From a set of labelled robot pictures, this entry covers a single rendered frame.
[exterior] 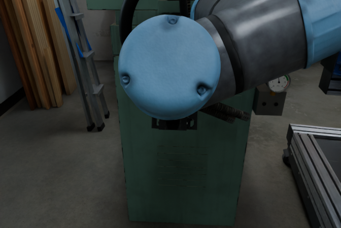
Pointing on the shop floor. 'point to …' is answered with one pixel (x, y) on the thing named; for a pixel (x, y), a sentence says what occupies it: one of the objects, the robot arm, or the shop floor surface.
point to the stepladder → (72, 29)
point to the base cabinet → (182, 164)
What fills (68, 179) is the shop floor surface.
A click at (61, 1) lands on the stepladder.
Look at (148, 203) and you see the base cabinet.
